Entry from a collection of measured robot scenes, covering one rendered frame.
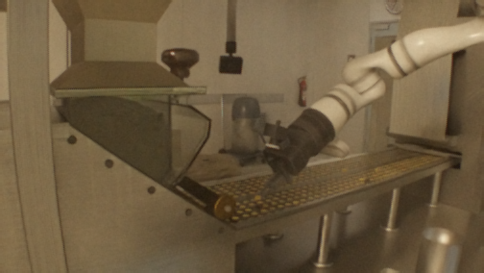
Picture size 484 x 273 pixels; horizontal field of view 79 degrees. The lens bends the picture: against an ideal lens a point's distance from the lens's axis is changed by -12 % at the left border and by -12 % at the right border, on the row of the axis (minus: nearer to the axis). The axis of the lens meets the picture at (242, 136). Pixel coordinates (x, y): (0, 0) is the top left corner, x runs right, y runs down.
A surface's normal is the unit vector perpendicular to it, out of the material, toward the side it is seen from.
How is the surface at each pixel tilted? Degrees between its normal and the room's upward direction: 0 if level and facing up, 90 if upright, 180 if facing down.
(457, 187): 90
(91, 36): 90
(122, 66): 44
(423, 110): 90
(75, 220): 90
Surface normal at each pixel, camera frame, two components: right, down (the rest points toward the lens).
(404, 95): -0.82, 0.08
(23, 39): 0.58, 0.15
